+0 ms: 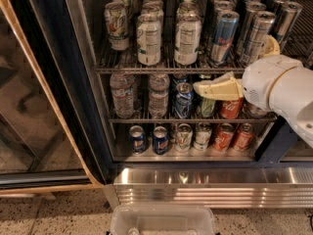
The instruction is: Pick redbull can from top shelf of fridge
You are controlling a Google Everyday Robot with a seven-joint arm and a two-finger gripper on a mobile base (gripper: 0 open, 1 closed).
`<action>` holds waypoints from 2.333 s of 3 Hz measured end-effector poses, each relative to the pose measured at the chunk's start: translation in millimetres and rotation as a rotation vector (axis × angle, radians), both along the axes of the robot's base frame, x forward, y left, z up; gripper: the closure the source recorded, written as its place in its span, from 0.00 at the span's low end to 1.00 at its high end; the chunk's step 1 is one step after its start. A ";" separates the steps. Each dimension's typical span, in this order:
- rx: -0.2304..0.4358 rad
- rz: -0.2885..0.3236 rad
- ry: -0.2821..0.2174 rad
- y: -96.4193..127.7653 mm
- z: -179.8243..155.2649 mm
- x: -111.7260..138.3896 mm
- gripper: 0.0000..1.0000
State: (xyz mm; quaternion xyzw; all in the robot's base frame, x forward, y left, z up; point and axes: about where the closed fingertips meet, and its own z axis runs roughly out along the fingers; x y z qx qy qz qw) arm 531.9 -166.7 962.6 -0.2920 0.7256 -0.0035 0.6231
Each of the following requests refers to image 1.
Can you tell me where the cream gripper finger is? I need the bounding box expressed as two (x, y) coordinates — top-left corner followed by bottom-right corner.
(193, 71), (244, 101)
(260, 35), (281, 58)

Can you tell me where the blue silver redbull can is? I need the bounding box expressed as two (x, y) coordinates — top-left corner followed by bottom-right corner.
(209, 10), (240, 67)

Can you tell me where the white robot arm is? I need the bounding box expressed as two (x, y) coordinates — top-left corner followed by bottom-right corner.
(194, 36), (313, 147)

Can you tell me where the red coca-cola can middle shelf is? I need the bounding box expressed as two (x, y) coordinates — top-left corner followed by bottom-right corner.
(220, 98), (244, 119)

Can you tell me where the silver sugarfree redbull can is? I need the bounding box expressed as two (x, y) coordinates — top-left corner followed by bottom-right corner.
(240, 11), (276, 67)

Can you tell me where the green can middle shelf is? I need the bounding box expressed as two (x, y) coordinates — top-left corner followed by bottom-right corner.
(198, 97), (216, 118)

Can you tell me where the white blue can middle shelf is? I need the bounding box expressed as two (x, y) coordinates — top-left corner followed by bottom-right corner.
(246, 103), (267, 118)

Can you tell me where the far right silver can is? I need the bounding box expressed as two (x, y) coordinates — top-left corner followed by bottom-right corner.
(272, 1), (303, 51)

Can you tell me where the blue pepsi can middle shelf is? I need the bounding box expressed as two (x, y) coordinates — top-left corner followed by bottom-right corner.
(174, 82), (194, 118)

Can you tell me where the left coca-cola can bottom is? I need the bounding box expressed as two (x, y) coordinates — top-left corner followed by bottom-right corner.
(213, 123), (235, 152)

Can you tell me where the coca-cola can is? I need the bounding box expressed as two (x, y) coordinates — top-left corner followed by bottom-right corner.
(232, 123), (254, 152)
(213, 123), (235, 152)

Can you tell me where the right 7up can bottom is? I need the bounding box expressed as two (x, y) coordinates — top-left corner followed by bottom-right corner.
(194, 122), (212, 151)

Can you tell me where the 7up can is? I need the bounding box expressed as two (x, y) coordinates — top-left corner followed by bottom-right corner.
(194, 122), (212, 151)
(175, 123), (193, 152)
(104, 1), (129, 51)

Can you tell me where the right coca-cola can bottom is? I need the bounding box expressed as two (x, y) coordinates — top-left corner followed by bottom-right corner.
(232, 123), (254, 152)

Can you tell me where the left 7up can bottom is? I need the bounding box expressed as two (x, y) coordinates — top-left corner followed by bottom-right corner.
(175, 123), (193, 152)

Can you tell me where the white can nutrition label right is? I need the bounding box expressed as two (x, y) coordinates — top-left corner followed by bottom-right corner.
(174, 14), (201, 66)

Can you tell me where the white can nutrition label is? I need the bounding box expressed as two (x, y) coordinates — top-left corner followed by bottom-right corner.
(136, 14), (161, 66)
(174, 14), (201, 66)

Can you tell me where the right pepsi can bottom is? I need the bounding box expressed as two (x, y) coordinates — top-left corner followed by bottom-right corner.
(153, 126), (168, 155)

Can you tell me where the pepsi can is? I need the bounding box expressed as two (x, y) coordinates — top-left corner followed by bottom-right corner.
(153, 126), (168, 155)
(129, 125), (146, 154)

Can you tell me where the white can nutrition label left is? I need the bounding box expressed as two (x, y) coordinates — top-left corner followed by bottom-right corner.
(136, 14), (161, 66)

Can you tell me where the steel fridge base grille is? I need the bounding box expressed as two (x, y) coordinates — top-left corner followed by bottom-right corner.
(104, 167), (313, 209)

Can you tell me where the left pepsi can bottom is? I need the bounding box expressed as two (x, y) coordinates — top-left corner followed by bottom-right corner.
(129, 125), (146, 154)

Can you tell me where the front left 7up can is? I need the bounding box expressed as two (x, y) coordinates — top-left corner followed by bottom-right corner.
(104, 1), (129, 51)

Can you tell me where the glass fridge door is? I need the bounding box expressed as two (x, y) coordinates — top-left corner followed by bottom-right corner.
(0, 0), (106, 195)

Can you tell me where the right water bottle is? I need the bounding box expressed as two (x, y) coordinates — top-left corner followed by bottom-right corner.
(148, 73), (170, 118)

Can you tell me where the water bottle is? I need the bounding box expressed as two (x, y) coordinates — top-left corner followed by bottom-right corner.
(110, 72), (134, 118)
(148, 73), (170, 118)

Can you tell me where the left water bottle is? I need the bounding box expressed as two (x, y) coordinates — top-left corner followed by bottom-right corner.
(110, 72), (134, 118)

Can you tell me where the clear plastic bin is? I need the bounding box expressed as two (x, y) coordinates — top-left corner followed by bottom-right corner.
(110, 204), (215, 235)

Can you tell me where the top wire shelf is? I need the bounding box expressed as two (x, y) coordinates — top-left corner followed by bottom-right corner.
(94, 0), (313, 75)

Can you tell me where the wire shelf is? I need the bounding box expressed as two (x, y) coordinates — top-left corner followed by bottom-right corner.
(109, 111), (278, 123)
(94, 0), (313, 75)

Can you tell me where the middle wire shelf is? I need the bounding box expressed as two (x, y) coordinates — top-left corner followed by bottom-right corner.
(109, 111), (278, 123)

